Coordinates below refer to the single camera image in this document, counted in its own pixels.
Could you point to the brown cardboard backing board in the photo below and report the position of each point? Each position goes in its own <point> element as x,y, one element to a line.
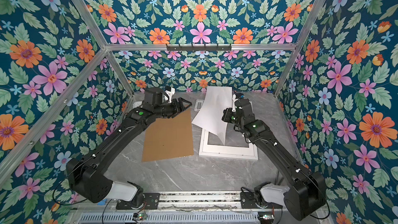
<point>169,138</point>

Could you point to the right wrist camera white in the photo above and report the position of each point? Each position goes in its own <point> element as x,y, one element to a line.
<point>238,100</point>

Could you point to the photo of framed pictures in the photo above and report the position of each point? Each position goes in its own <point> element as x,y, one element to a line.
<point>209,117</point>

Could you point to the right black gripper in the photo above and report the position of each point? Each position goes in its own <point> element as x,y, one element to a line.
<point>227,112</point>

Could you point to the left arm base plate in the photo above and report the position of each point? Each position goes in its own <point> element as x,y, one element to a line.
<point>149,200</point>

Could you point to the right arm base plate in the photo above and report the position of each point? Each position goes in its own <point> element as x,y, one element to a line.
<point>247,201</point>

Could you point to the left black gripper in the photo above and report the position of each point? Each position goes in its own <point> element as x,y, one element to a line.
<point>178,108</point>

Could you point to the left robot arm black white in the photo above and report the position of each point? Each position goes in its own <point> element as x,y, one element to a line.
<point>86,175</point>

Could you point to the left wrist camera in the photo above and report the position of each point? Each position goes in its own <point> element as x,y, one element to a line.
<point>158,96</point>

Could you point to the white cable duct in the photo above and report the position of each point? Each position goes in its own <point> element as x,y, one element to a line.
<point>170,218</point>

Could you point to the white picture frame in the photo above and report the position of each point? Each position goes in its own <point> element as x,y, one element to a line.
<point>227,152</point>

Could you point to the black hook rail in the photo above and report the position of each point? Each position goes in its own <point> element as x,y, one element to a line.
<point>197,47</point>

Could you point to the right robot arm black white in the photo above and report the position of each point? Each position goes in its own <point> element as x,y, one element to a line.
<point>305,191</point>

